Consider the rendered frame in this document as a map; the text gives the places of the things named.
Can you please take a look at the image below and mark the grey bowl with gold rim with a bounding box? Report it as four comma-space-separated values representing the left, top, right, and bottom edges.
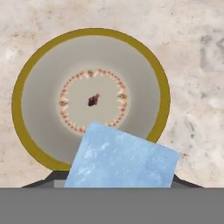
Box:
10, 27, 172, 172

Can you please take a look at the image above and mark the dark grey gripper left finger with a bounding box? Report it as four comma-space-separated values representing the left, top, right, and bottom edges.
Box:
22, 170, 71, 189

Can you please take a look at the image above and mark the pale blue ice cube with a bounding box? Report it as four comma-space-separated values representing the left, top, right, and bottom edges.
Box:
63, 121, 180, 189

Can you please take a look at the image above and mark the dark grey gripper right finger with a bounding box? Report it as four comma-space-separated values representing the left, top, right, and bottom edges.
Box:
171, 172, 204, 189

